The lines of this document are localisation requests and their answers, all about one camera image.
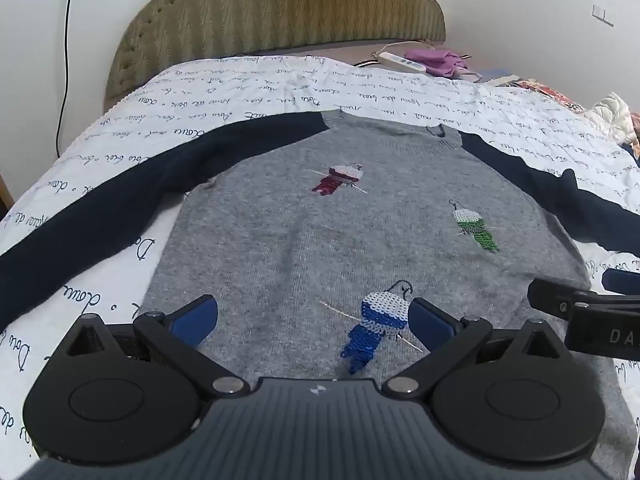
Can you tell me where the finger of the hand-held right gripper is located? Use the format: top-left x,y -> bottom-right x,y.
601,268 -> 640,295
527,277 -> 595,322

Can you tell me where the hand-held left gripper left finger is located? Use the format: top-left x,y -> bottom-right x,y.
65,295 -> 251,400

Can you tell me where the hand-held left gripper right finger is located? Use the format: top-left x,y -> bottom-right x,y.
382,297 -> 567,402

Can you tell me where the grey sweater with navy sleeves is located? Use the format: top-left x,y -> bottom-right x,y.
0,109 -> 640,480

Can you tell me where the pile of clothes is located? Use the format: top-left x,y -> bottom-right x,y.
510,77 -> 601,117

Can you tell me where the wooden furniture edge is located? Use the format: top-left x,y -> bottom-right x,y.
0,172 -> 15,213

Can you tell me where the light blue cloth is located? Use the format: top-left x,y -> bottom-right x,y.
479,67 -> 522,87

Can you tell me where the white script-print bed sheet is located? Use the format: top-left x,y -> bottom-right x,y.
0,52 -> 640,480

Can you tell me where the purple cloth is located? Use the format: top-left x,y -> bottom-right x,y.
404,48 -> 473,80

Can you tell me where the olive padded headboard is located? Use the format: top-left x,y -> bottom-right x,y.
104,0 -> 447,113

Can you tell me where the black power cable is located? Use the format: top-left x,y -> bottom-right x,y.
54,0 -> 81,159

